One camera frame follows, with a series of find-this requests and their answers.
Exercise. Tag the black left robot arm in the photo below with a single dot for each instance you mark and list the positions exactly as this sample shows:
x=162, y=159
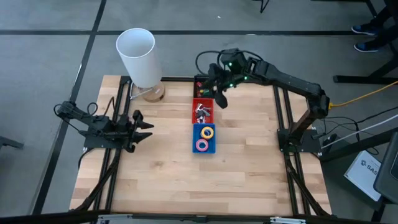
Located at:
x=99, y=127

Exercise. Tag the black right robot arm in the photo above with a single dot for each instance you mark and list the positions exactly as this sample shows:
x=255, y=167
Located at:
x=286, y=77

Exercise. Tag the black stand leg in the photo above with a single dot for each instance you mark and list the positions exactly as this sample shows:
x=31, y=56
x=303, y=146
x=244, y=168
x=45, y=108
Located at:
x=262, y=5

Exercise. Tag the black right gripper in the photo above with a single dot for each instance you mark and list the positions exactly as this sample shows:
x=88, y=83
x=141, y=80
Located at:
x=222, y=81

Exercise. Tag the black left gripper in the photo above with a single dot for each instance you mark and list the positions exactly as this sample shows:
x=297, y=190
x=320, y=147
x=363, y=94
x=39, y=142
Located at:
x=132, y=130

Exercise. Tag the person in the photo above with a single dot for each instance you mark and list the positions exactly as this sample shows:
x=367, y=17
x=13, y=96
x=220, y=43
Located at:
x=363, y=29

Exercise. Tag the black power adapter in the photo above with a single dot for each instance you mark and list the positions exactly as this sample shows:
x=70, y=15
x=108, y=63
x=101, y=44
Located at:
x=330, y=139

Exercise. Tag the black chair leg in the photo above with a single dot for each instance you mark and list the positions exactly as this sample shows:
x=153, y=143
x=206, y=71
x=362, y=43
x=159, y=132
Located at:
x=11, y=143

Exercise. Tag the black monitor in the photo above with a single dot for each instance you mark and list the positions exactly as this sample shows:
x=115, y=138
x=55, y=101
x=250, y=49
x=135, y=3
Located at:
x=388, y=174

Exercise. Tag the yellow tape roll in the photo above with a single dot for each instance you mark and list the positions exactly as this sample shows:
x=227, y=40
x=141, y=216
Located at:
x=202, y=133

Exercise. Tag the silver bracket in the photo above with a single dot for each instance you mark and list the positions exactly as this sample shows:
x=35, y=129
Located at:
x=115, y=219
x=287, y=221

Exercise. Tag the white printed box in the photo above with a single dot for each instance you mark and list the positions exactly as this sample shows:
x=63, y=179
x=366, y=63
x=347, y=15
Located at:
x=360, y=177

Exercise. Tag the pink tape roll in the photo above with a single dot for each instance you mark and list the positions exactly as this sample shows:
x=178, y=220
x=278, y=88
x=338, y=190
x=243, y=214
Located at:
x=197, y=145

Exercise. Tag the blue plastic basket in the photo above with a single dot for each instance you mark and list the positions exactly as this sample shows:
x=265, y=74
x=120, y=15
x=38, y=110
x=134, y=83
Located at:
x=195, y=150

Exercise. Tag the red plastic basket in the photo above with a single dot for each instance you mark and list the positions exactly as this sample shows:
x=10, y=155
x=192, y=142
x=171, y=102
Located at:
x=193, y=112

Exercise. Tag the black table frame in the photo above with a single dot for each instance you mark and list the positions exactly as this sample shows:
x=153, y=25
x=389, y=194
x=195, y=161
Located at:
x=174, y=80

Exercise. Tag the black plastic basket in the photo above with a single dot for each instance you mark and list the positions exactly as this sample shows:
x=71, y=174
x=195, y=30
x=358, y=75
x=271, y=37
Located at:
x=195, y=93

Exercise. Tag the white lamp with wooden base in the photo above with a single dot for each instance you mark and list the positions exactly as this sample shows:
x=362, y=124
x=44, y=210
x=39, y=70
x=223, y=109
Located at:
x=140, y=56

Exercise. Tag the black desk base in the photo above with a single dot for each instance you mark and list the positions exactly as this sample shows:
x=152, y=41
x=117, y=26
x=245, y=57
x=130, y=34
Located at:
x=367, y=79

